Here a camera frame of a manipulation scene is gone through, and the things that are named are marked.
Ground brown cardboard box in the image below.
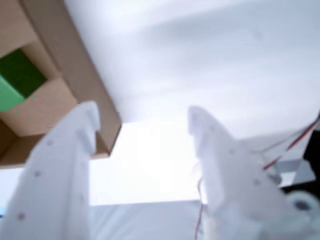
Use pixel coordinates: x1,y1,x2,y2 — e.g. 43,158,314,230
0,0,123,171

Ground green cube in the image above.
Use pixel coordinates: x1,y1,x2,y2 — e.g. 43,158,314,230
0,48,49,114

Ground red black servo cable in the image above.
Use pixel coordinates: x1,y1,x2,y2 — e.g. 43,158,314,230
194,174,204,240
259,109,320,171

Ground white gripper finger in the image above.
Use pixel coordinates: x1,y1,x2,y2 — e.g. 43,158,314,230
188,105,320,240
0,100,101,240

